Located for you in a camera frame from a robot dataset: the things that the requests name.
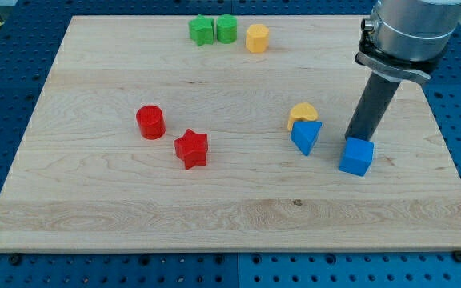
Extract red star block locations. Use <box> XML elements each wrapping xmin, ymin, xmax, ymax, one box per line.
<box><xmin>174</xmin><ymin>129</ymin><xmax>209</xmax><ymax>170</ymax></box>

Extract blue triangle block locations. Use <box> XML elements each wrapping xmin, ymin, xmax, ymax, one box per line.
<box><xmin>291</xmin><ymin>121</ymin><xmax>323</xmax><ymax>156</ymax></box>

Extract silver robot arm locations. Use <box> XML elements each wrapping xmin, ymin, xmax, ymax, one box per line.
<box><xmin>355</xmin><ymin>0</ymin><xmax>461</xmax><ymax>85</ymax></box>

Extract yellow hexagon block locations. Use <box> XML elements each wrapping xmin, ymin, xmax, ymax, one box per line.
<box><xmin>245</xmin><ymin>24</ymin><xmax>270</xmax><ymax>53</ymax></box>

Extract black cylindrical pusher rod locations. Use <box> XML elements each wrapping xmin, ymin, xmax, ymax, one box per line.
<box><xmin>345</xmin><ymin>73</ymin><xmax>400</xmax><ymax>141</ymax></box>

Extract green cylinder block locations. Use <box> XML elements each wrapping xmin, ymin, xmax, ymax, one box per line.
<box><xmin>216</xmin><ymin>14</ymin><xmax>238</xmax><ymax>44</ymax></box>

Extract blue cube block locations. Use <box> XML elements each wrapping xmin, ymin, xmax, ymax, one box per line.
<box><xmin>339</xmin><ymin>137</ymin><xmax>375</xmax><ymax>176</ymax></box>

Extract green star block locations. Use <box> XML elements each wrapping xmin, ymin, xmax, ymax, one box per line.
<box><xmin>188</xmin><ymin>14</ymin><xmax>214</xmax><ymax>46</ymax></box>

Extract wooden board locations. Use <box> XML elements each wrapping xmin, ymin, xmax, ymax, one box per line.
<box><xmin>0</xmin><ymin>15</ymin><xmax>461</xmax><ymax>254</ymax></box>

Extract red cylinder block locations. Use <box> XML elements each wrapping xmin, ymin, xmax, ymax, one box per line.
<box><xmin>136</xmin><ymin>105</ymin><xmax>166</xmax><ymax>140</ymax></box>

